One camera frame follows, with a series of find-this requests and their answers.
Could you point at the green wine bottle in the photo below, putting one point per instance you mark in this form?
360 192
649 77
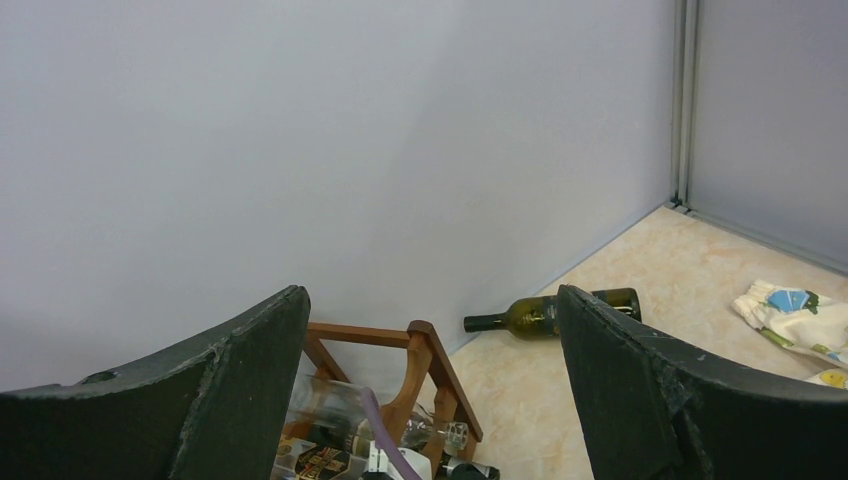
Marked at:
534 318

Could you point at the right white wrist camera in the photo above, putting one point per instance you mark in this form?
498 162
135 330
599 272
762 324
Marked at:
396 464

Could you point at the brown wooden wine rack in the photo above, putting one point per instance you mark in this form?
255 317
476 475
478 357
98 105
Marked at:
429 380

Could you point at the dinosaur print white cloth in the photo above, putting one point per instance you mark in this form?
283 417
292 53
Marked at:
801 321

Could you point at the clear bottle black cap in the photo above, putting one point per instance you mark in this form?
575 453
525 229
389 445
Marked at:
299 459

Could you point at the clear glass bottle back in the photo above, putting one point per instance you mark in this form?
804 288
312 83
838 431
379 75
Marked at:
330 413

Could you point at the dark wine bottle beige label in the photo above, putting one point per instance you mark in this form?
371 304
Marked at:
464 469

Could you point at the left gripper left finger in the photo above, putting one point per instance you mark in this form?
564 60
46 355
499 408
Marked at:
208 407

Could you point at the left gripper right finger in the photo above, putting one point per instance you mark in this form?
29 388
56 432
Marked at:
652 406

